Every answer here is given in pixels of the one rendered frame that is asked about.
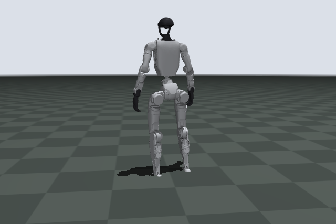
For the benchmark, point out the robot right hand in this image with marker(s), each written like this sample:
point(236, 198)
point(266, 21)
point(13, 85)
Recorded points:
point(191, 97)

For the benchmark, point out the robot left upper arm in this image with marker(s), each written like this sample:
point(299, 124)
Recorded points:
point(151, 46)

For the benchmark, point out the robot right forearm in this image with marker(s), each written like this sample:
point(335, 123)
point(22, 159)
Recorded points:
point(190, 80)

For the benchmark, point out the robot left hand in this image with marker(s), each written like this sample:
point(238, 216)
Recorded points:
point(135, 100)

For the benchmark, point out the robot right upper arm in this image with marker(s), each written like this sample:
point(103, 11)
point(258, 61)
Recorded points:
point(186, 58)

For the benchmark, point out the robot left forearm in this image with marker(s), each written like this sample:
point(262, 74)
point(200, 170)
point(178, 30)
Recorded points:
point(140, 81)

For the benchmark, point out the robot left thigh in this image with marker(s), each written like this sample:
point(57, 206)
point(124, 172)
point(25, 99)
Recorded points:
point(155, 100)

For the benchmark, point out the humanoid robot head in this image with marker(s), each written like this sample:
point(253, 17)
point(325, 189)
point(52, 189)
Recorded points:
point(166, 23)

